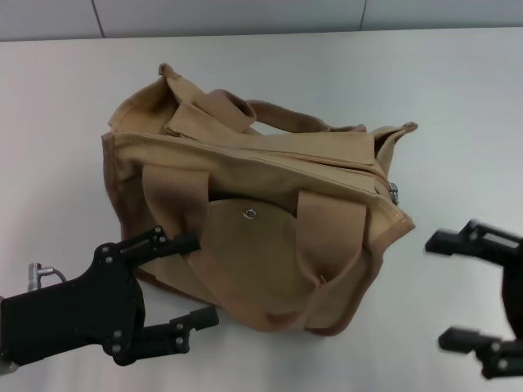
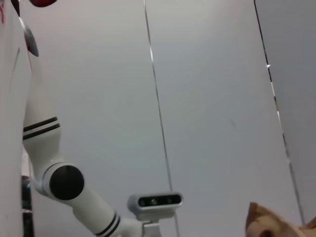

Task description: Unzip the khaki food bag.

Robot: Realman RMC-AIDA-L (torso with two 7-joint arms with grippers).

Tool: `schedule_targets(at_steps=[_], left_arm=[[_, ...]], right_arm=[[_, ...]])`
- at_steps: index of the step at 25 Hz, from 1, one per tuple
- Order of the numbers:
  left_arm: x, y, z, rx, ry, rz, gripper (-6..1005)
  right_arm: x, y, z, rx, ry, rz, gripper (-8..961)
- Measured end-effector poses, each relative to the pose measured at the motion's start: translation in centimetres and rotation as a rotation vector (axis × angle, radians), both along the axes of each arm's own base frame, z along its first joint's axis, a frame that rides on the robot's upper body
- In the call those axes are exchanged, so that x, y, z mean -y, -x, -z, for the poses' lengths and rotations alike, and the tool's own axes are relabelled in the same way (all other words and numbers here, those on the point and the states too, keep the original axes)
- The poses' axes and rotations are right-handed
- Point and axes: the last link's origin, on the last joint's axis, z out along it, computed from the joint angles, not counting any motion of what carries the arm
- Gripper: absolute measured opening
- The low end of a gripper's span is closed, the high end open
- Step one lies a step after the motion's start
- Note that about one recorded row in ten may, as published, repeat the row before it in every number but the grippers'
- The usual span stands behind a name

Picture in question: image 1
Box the thin black cable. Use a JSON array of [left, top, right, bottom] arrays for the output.
[[40, 268, 69, 283]]

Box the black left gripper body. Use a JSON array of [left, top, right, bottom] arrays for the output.
[[2, 243, 147, 367]]

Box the silver cable connector plug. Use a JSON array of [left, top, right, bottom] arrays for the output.
[[26, 263, 45, 293]]

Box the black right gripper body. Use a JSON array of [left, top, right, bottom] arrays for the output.
[[500, 261, 523, 341]]

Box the khaki canvas food bag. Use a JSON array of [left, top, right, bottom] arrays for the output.
[[101, 63, 418, 338]]

